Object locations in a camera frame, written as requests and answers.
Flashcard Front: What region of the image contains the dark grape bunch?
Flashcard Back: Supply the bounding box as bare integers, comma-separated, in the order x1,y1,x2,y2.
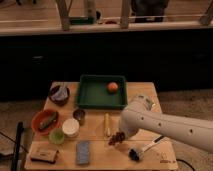
108,132,125,145

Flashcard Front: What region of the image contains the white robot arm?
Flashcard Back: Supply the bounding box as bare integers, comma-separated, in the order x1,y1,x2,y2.
119,94,213,153

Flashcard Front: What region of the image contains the green plastic tray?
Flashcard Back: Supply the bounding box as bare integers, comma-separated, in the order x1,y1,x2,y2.
75,75,128,110

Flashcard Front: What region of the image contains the orange fruit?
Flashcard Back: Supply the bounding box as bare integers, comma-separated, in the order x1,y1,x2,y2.
107,82,118,93

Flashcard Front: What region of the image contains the small metal cup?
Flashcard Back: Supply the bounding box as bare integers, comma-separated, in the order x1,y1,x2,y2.
73,109,85,125

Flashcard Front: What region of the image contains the dark bowl with cloth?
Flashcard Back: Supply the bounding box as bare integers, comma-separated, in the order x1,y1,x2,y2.
48,85,70,106

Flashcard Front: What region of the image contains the white lidded cup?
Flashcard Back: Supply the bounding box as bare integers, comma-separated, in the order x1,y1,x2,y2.
62,118,79,137

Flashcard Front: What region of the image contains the green cucumber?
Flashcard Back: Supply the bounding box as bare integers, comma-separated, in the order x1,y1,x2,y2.
38,112,58,131

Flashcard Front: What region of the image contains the blue sponge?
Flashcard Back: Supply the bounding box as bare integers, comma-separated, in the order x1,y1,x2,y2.
76,141,90,165

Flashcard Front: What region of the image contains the green small cup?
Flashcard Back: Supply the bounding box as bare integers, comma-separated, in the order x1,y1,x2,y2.
49,128,64,145

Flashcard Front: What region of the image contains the orange bowl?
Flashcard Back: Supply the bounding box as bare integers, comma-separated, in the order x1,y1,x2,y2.
31,109,60,136

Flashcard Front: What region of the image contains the black dish brush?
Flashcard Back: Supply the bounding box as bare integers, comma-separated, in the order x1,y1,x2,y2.
128,135,164,162

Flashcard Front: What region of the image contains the brown wooden block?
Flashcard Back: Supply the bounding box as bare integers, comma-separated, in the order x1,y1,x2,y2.
30,147,59,164

